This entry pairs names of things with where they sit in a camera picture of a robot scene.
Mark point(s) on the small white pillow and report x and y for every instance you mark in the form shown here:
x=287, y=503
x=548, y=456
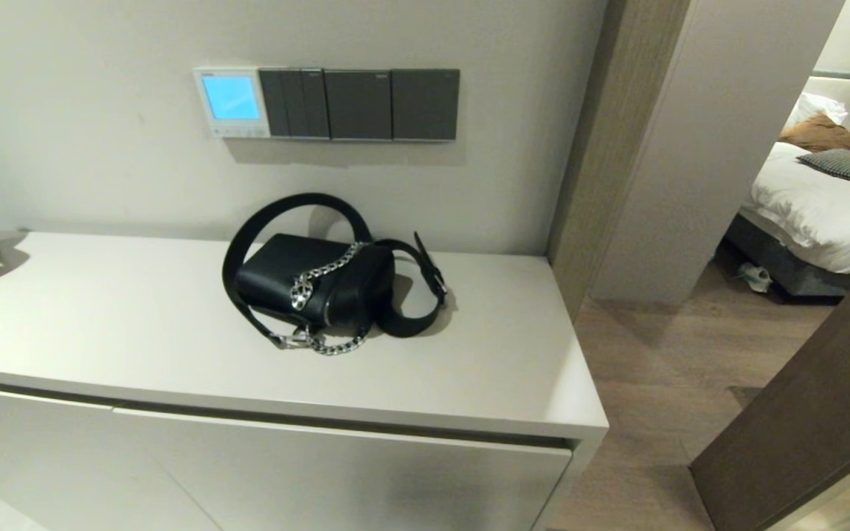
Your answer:
x=820, y=107

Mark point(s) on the grey single switch plate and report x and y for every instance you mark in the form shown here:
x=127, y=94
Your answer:
x=358, y=105
x=425, y=105

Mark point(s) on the wide beige cabinet door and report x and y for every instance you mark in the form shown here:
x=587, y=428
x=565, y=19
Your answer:
x=395, y=487

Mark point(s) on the bed with white duvet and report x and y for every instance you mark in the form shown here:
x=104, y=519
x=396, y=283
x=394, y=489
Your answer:
x=809, y=206

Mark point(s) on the pale slipper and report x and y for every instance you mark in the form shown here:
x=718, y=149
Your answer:
x=755, y=277

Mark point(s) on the beige cabinet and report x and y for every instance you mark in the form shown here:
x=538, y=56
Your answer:
x=100, y=317

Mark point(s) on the grey triple rocker switch plate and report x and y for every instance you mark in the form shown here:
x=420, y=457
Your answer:
x=294, y=103

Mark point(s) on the wood grain door frame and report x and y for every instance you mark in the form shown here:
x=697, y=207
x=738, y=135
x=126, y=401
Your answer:
x=617, y=147

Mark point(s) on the checkered grey cushion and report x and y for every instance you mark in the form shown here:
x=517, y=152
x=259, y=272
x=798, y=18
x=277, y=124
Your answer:
x=845, y=165

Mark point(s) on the dark wooden door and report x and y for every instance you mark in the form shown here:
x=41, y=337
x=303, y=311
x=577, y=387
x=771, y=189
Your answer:
x=809, y=428

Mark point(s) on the narrow beige cabinet door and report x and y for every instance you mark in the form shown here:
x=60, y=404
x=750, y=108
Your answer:
x=26, y=457

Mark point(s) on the brown cushion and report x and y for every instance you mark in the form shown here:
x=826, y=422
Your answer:
x=823, y=134

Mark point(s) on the white wall thermostat panel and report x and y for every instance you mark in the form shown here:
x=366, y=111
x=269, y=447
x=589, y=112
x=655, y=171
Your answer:
x=207, y=125

